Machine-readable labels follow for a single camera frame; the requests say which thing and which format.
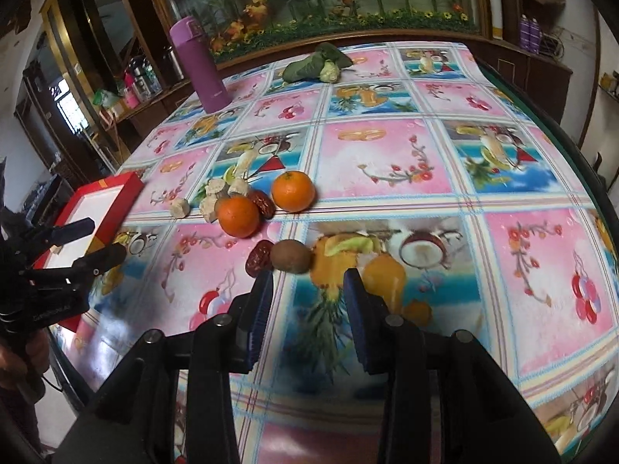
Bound green snack bag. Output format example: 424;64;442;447
91;88;120;109

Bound person's left hand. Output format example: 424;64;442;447
0;330;49;390

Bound orange mandarin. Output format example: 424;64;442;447
217;196;261;239
271;171;316;213

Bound pink bottle on counter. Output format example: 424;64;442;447
123;71;140;109

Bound brown kiwi fruit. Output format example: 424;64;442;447
270;239;313;275

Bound red date front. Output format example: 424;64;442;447
246;240;274;278

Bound steel thermos on counter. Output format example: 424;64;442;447
166;46;185;81

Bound red date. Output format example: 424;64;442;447
248;189;276;220
246;240;274;278

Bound red date rear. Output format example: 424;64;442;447
248;189;276;220

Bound fruit pattern tablecloth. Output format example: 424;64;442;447
53;41;618;463

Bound purple bottles on shelf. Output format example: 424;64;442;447
519;15;542;55

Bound purple thermos bottle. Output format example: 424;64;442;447
169;16;231;113

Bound green leafy vegetable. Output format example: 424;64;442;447
281;42;354;84

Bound red white shallow box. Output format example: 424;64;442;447
36;172;144;331

